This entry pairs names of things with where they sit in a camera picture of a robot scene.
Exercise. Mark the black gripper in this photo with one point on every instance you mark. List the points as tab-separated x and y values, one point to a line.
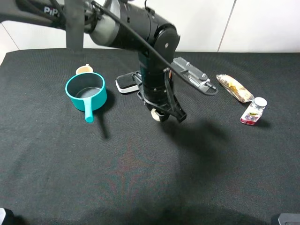
161	100

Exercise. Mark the white garlic-shaped object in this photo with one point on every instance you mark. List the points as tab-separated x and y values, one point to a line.
156	115

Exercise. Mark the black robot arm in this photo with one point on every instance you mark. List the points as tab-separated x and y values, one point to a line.
117	24

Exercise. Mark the black and white eraser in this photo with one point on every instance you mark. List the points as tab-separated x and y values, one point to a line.
126	84

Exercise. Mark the wrapped bread snack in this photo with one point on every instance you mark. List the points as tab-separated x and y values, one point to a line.
235	88

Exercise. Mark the black table cloth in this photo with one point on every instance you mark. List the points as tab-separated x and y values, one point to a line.
124	168

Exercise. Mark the small candy bottle silver cap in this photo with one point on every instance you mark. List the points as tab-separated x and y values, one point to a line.
254	111

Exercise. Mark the beige small cup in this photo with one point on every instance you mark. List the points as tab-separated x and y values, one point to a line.
84	69

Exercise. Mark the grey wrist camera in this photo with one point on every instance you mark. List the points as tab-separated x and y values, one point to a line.
194	77

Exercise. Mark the teal saucepan with handle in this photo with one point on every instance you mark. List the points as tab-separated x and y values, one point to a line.
87	93

